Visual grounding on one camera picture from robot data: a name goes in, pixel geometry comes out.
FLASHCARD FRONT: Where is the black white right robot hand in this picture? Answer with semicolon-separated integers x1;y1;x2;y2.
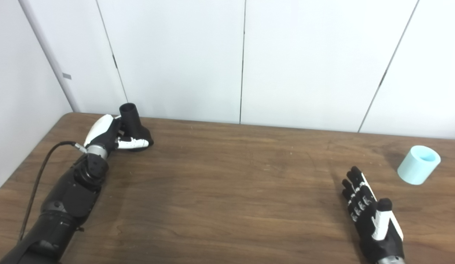
341;166;405;262

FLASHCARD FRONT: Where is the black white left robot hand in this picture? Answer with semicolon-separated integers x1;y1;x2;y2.
83;114;151;156

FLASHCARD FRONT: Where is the black nozzle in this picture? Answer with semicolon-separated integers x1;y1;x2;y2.
119;103;154;151

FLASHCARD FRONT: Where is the light-blue hose piece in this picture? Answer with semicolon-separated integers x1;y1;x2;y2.
397;145;441;185

